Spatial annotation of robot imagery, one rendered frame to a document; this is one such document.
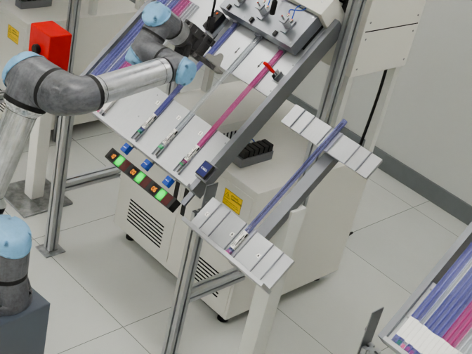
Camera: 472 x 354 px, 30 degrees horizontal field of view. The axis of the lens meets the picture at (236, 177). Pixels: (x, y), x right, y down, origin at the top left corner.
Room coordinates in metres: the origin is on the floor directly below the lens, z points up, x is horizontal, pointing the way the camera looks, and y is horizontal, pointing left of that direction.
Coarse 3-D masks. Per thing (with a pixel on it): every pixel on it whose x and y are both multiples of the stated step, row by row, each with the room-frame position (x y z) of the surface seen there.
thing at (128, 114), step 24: (144, 96) 2.66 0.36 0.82; (120, 120) 2.61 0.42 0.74; (144, 120) 2.58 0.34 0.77; (168, 120) 2.56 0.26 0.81; (192, 120) 2.53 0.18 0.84; (144, 144) 2.51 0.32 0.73; (168, 144) 2.48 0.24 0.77; (192, 144) 2.46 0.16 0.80; (216, 144) 2.44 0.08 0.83; (192, 168) 2.39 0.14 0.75
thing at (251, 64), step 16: (192, 0) 2.95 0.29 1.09; (208, 0) 2.93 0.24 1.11; (192, 16) 2.89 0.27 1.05; (224, 32) 2.79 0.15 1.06; (240, 32) 2.78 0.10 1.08; (320, 32) 2.69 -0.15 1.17; (224, 48) 2.74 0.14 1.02; (240, 48) 2.72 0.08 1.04; (256, 48) 2.70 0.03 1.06; (272, 48) 2.69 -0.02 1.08; (224, 64) 2.69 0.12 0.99; (240, 64) 2.67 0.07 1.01; (256, 64) 2.65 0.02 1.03; (288, 64) 2.62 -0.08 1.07
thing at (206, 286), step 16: (224, 128) 2.88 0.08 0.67; (256, 144) 2.78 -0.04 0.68; (272, 144) 2.81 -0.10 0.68; (240, 160) 2.70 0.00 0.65; (256, 160) 2.75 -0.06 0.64; (80, 176) 2.88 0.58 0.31; (96, 176) 2.91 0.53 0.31; (112, 176) 2.97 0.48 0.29; (208, 192) 2.30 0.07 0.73; (48, 256) 2.75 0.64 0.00; (224, 272) 2.49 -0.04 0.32; (192, 288) 2.36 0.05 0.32; (208, 288) 2.39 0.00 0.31
